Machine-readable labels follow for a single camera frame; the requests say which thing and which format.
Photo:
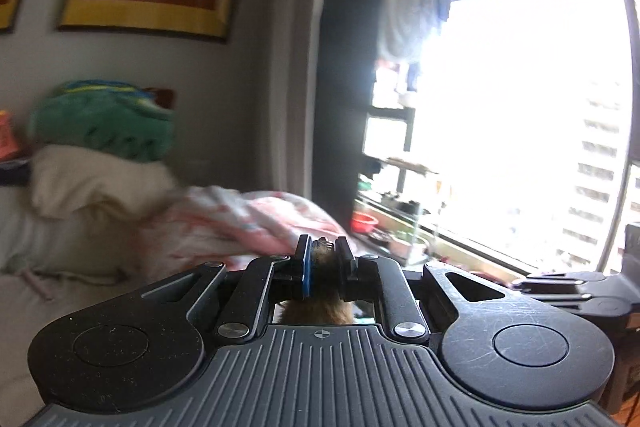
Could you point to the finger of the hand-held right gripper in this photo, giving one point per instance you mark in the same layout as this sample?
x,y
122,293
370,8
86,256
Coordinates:
x,y
565,279
550,294

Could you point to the dark curtain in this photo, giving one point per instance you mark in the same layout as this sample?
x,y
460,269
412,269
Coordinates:
x,y
350,57

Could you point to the pink floral quilt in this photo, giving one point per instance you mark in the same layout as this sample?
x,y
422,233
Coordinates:
x,y
225,227

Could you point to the orange item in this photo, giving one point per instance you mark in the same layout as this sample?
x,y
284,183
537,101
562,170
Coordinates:
x,y
7,137

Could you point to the hanging laundry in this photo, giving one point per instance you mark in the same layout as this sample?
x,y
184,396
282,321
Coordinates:
x,y
407,17

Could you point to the cream pillow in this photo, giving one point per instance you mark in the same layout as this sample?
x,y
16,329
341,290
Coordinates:
x,y
90,182

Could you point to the grey curtain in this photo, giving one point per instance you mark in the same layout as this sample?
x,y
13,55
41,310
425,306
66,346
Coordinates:
x,y
295,57

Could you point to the red plastic basin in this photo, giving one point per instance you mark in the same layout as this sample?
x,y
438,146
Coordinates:
x,y
365,222

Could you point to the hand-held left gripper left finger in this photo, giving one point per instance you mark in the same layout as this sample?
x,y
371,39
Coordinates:
x,y
306,271

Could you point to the small pink item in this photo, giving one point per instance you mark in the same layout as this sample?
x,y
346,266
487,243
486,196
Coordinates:
x,y
37,286

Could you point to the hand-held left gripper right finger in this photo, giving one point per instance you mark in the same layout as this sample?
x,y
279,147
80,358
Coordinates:
x,y
345,272

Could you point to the green plush toy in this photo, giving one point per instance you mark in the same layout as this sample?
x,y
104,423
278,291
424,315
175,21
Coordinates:
x,y
100,122

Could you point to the brown furry plush toy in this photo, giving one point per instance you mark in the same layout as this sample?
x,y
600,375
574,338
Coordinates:
x,y
320,269

